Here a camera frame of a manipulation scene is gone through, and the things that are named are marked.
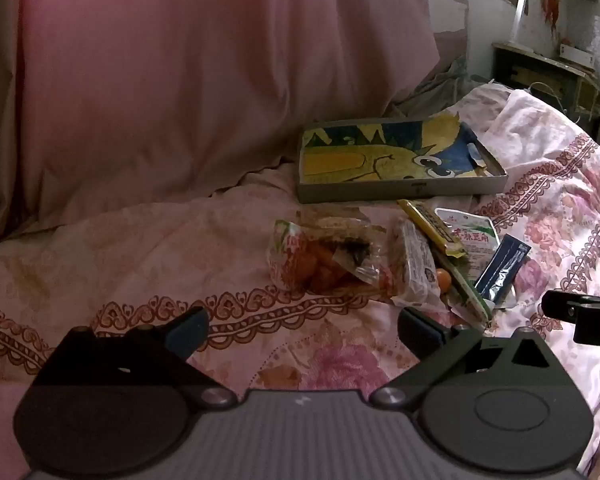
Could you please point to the white box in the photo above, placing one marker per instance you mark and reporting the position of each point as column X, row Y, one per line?
column 577, row 56

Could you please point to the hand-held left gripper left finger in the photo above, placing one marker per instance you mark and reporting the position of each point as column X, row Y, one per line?
column 187, row 332

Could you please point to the dark blue sachet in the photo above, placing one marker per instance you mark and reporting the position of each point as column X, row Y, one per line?
column 502, row 270

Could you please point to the shallow cardboard box printed lining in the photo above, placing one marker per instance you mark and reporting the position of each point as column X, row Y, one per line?
column 380, row 160

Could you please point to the floral pink quilt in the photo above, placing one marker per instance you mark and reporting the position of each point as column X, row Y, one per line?
column 130, row 270

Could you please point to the small orange ball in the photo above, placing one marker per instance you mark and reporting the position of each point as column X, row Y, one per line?
column 444, row 280

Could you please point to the white snack pack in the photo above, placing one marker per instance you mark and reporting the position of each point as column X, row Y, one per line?
column 415, row 265

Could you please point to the green pen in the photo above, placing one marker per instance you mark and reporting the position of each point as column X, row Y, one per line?
column 467, row 290

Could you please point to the beige cracker packet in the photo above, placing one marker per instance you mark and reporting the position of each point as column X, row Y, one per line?
column 330, row 221

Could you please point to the yellow snack bar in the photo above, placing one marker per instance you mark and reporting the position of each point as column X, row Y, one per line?
column 430, row 225

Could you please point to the white desk lamp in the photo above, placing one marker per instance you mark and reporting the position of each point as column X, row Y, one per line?
column 520, row 15

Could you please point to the grey-green cloth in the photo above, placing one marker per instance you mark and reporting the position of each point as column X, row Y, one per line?
column 445, row 90

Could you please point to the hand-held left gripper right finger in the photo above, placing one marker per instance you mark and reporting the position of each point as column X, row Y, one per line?
column 417, row 332

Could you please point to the pink hanging cloth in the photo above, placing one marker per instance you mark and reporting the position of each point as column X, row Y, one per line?
column 180, row 85

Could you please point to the wooden desk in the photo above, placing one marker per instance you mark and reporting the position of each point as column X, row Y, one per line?
column 540, row 72

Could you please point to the clear bag of orange snacks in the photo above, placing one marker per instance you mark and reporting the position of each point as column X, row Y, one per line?
column 310, row 265

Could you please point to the white and green packet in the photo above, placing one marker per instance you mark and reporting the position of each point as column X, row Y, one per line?
column 475, row 242

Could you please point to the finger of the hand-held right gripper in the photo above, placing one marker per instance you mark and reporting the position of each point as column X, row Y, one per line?
column 560, row 305

